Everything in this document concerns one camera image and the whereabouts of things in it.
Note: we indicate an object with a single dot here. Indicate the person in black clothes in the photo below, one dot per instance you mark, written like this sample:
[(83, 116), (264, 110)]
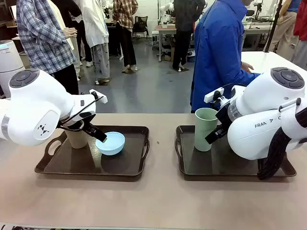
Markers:
[(184, 31)]

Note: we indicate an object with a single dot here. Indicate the background workbench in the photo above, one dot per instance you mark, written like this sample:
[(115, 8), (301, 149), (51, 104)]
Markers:
[(165, 36)]

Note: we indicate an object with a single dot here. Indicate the black office chair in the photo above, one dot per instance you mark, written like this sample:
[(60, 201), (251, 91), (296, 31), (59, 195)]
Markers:
[(140, 25)]

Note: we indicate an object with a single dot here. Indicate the person in red plaid shirt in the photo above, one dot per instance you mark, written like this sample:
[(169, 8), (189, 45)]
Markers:
[(126, 28)]

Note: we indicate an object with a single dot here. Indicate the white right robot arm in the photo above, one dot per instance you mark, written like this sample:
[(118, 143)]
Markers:
[(263, 115)]

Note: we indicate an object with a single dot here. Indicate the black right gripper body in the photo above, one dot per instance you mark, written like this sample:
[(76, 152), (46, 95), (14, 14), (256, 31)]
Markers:
[(224, 117)]

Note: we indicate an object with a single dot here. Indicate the light blue bowl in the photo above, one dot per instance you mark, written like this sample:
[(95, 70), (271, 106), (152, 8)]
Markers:
[(112, 145)]

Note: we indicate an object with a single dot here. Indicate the tall beige cup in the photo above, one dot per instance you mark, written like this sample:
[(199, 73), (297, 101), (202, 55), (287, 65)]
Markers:
[(76, 140)]

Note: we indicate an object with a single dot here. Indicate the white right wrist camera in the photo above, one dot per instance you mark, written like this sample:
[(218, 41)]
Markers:
[(213, 95)]

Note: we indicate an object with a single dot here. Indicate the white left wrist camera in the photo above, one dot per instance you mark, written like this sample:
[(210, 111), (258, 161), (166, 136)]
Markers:
[(98, 97)]

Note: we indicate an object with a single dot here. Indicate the person in tan trousers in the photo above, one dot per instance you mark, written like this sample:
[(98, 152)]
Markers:
[(285, 26)]

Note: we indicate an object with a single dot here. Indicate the person's right hand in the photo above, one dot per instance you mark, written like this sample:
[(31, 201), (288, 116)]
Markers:
[(247, 66)]

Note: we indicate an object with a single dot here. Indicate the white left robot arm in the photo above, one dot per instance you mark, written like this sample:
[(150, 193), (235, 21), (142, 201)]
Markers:
[(36, 112)]

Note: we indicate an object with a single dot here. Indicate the person in blue shirt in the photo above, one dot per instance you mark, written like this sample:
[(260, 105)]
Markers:
[(216, 52)]

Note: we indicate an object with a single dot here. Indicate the black stand pole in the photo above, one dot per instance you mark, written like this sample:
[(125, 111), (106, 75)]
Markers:
[(272, 28)]

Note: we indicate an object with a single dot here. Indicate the tall green cup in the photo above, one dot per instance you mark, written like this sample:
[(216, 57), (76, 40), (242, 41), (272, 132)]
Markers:
[(202, 134)]

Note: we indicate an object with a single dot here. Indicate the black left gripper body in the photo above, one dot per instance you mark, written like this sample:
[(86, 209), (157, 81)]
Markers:
[(81, 118)]

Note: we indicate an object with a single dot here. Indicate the person in red top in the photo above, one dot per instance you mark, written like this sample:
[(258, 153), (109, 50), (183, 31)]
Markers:
[(301, 28)]

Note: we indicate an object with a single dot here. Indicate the dark brown serving tray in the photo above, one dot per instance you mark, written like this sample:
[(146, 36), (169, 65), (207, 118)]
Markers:
[(216, 165), (72, 163)]

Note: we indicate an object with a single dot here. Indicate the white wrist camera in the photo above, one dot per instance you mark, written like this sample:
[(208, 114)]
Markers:
[(213, 95), (98, 97)]

